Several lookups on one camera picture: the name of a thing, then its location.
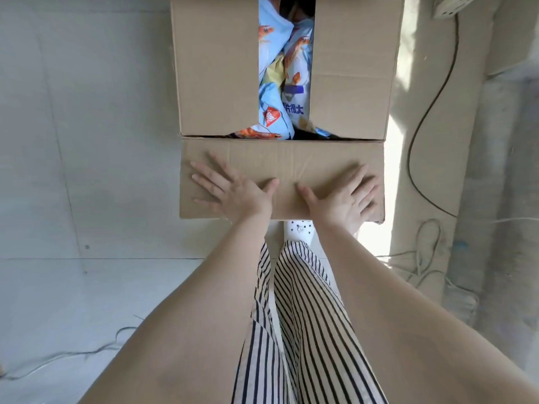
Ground white perforated slipper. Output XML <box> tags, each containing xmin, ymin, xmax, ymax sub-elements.
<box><xmin>286</xmin><ymin>220</ymin><xmax>315</xmax><ymax>249</ymax></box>

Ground brown cardboard box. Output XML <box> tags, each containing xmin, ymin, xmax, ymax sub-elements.
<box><xmin>170</xmin><ymin>0</ymin><xmax>406</xmax><ymax>224</ymax></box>

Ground person's right hand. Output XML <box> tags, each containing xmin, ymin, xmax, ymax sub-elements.
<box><xmin>296</xmin><ymin>164</ymin><xmax>380</xmax><ymax>234</ymax></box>

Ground yellow snack packet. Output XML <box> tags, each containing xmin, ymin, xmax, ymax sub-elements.
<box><xmin>263</xmin><ymin>54</ymin><xmax>287</xmax><ymax>87</ymax></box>

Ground light blue snack packet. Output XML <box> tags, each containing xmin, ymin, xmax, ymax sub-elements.
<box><xmin>234</xmin><ymin>81</ymin><xmax>295</xmax><ymax>140</ymax></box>
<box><xmin>282</xmin><ymin>18</ymin><xmax>316</xmax><ymax>127</ymax></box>
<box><xmin>258</xmin><ymin>0</ymin><xmax>294</xmax><ymax>82</ymax></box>

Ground person's right forearm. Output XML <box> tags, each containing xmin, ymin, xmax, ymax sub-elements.
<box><xmin>314</xmin><ymin>221</ymin><xmax>539</xmax><ymax>404</ymax></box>

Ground person's left hand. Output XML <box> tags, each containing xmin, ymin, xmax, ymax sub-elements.
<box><xmin>189</xmin><ymin>152</ymin><xmax>280</xmax><ymax>224</ymax></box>

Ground tangled white cable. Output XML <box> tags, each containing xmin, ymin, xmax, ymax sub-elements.
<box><xmin>375</xmin><ymin>219</ymin><xmax>479</xmax><ymax>324</ymax></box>

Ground white power strip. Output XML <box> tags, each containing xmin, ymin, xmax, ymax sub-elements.
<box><xmin>432</xmin><ymin>0</ymin><xmax>481</xmax><ymax>20</ymax></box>

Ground black cable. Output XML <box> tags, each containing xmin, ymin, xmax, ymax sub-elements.
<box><xmin>407</xmin><ymin>14</ymin><xmax>460</xmax><ymax>219</ymax></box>

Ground black and white striped trousers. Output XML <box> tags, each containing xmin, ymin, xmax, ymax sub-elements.
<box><xmin>232</xmin><ymin>240</ymin><xmax>388</xmax><ymax>404</ymax></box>

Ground person's left forearm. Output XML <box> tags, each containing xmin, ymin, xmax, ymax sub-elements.
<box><xmin>78</xmin><ymin>209</ymin><xmax>275</xmax><ymax>404</ymax></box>

